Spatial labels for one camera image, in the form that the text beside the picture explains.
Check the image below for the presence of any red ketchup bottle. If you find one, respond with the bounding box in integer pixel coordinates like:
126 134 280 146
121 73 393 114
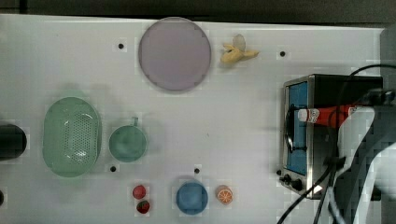
297 105 357 128

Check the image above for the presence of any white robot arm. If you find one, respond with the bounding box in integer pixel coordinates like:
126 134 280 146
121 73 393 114
328 90 395 224

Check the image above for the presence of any silver toaster oven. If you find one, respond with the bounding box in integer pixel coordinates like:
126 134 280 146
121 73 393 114
281 74 383 194

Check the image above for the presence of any purple round plate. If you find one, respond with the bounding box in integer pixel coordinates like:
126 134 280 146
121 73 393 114
138 17 211 91

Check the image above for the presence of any peeled toy banana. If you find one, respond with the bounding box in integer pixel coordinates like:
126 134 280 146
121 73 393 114
220 34 259 64

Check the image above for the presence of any blue round bowl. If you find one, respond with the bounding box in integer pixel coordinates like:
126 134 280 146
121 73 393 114
176 181 208 216

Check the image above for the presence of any toy orange half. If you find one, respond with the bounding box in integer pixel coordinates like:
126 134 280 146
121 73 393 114
216 185 233 205

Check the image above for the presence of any red toy strawberry upper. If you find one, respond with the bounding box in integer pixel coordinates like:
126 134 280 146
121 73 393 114
132 185 147 200

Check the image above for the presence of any red toy strawberry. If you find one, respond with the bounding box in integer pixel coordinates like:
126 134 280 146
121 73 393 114
132 185 147 200
136 200 150 214

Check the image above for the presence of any red toy strawberry lower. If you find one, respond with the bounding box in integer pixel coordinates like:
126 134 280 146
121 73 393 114
136 200 150 214

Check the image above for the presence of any green oval colander basket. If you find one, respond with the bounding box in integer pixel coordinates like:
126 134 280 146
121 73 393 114
42 97 102 177

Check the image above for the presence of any black cylinder at left edge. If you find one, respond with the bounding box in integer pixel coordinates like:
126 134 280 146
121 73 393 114
0 124 27 161

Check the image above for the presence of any green cup with handle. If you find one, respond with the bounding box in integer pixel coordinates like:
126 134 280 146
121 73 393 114
109 117 148 162

